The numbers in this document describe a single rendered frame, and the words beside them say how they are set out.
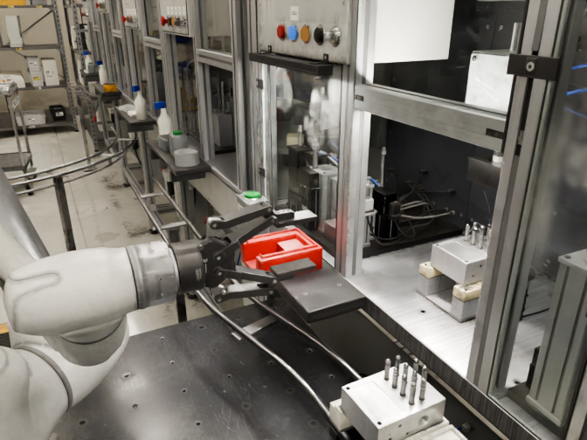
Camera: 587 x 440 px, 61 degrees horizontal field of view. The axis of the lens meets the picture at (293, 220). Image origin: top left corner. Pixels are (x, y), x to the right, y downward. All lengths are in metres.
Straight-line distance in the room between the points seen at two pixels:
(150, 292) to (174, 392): 0.54
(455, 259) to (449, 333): 0.14
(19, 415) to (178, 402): 0.36
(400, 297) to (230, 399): 0.43
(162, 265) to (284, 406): 0.55
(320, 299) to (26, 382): 0.55
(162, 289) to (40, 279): 0.15
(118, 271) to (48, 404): 0.37
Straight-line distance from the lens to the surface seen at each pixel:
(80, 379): 1.04
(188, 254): 0.71
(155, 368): 1.28
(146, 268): 0.69
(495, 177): 0.99
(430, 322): 1.02
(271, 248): 1.20
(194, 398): 1.19
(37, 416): 0.99
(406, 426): 0.81
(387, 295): 1.09
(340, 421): 0.85
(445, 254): 1.03
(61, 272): 0.69
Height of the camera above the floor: 1.47
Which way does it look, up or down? 23 degrees down
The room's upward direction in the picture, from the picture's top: straight up
